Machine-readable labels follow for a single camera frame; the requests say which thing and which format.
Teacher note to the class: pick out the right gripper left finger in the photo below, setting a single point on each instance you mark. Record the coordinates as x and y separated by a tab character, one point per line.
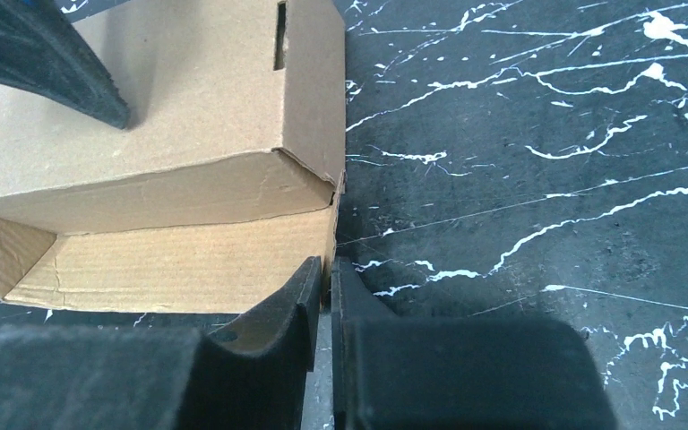
250	374

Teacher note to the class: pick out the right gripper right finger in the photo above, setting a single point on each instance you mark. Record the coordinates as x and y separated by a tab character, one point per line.
351	303

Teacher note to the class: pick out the brown cardboard box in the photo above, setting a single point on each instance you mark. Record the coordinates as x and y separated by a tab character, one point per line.
226	180

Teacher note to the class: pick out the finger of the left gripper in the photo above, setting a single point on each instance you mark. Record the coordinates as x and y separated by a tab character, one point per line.
42	53

